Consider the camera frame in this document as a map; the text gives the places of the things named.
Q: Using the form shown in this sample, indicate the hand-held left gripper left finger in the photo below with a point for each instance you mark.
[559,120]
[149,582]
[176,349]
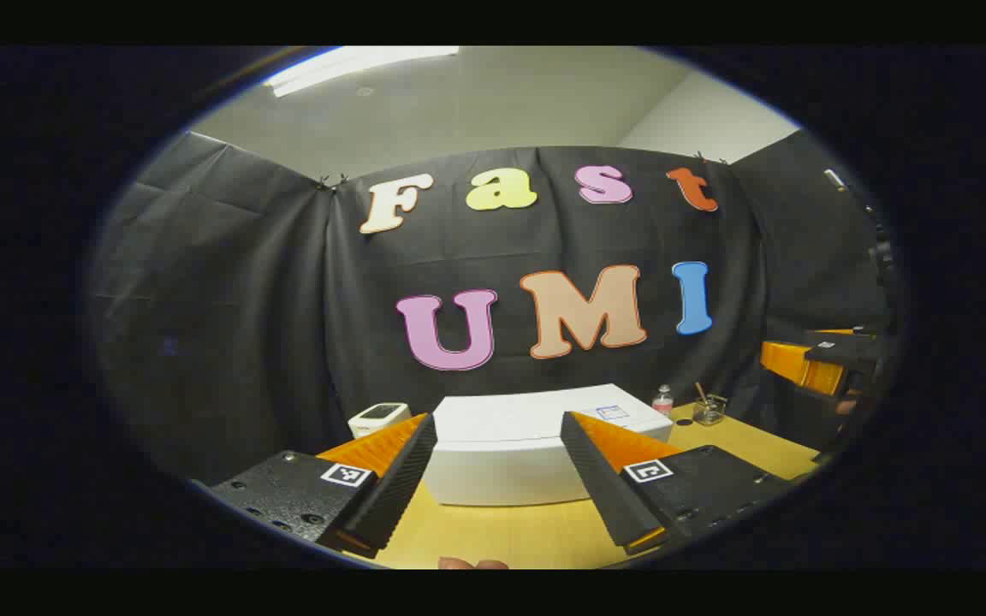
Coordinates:
[399,488]

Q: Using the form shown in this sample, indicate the small clear plastic bottle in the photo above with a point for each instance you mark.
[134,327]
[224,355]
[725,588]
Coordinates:
[662,402]

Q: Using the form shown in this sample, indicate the black backdrop clip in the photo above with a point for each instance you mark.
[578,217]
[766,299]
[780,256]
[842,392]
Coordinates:
[707,158]
[330,182]

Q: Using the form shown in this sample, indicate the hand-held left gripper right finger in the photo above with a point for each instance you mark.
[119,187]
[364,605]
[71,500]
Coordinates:
[600,488]

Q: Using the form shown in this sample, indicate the clear glass jar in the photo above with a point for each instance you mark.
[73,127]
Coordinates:
[709,412]

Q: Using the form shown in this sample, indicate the white microwave oven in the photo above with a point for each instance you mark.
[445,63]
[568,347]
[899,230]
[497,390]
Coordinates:
[501,428]

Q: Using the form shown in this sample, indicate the white device with dark screen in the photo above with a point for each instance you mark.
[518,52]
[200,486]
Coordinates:
[377,421]

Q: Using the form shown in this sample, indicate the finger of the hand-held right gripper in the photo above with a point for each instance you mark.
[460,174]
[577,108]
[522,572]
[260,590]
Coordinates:
[801,366]

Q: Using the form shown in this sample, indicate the ceiling light panel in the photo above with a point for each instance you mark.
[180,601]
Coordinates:
[347,64]

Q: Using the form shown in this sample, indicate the black backdrop cloth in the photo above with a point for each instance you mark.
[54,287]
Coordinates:
[245,299]

